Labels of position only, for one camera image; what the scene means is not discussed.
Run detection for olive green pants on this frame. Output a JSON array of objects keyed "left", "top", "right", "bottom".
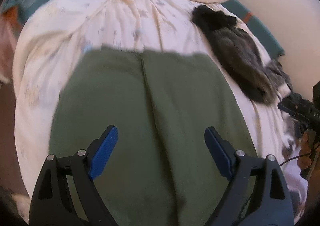
[{"left": 49, "top": 48, "right": 256, "bottom": 225}]

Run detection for person's right hand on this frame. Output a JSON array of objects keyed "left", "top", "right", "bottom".
[{"left": 297, "top": 132, "right": 312, "bottom": 170}]

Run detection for camouflage garment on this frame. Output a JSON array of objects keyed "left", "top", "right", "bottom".
[{"left": 204, "top": 27, "right": 293, "bottom": 105}]

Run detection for teal bed headboard cushion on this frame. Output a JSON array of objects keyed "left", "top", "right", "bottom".
[{"left": 222, "top": 0, "right": 285, "bottom": 59}]

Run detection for black garment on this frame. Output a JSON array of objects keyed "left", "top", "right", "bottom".
[{"left": 191, "top": 5, "right": 237, "bottom": 32}]

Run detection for pink hanging curtain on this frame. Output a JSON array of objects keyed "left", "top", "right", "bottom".
[{"left": 1, "top": 0, "right": 22, "bottom": 85}]

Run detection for cream bear print duvet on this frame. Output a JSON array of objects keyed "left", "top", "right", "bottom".
[{"left": 11, "top": 0, "right": 308, "bottom": 224}]

